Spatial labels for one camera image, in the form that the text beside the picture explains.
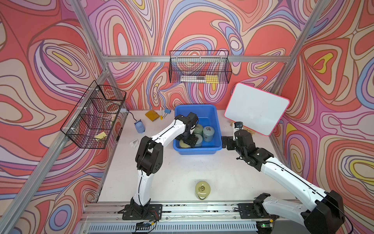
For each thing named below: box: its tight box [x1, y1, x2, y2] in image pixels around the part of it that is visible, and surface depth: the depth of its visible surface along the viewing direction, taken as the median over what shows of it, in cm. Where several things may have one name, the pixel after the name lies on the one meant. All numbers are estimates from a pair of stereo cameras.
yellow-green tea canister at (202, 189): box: [195, 180, 211, 200], surface depth 75 cm
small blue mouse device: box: [133, 119, 146, 134], surface depth 103 cm
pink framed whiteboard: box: [224, 82, 291, 137], surface depth 97 cm
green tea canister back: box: [193, 123, 204, 137], surface depth 99 cm
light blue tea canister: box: [202, 125, 215, 143], surface depth 98 cm
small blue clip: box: [162, 108, 172, 119], surface depth 121 cm
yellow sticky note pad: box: [145, 110, 161, 122], surface depth 118 cm
